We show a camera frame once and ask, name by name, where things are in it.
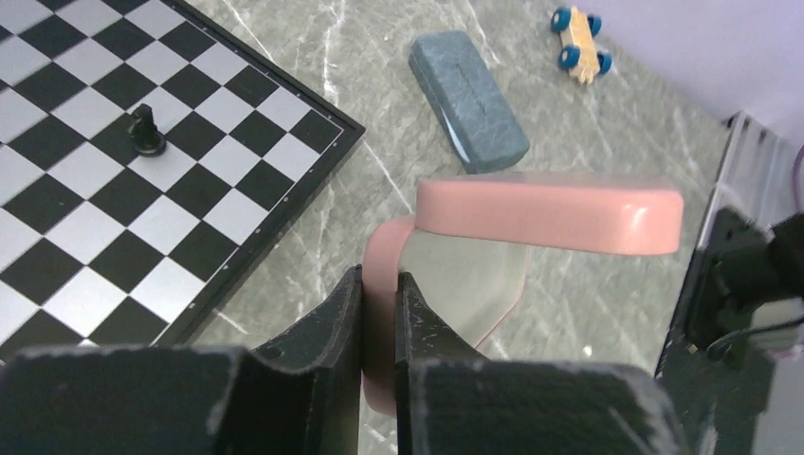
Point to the grey glasses case green lining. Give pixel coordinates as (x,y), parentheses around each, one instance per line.
(476,116)

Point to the aluminium frame rail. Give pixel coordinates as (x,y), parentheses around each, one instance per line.
(755,177)

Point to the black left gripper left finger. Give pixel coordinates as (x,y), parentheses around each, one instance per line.
(296,394)

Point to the black chess piece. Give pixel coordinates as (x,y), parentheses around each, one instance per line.
(144,136)

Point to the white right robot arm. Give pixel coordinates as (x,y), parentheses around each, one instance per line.
(716,374)

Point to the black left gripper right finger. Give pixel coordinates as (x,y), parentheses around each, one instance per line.
(450,399)

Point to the black and white chessboard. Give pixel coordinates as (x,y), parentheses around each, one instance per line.
(101,245)

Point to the pink glasses case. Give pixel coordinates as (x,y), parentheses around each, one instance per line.
(467,246)

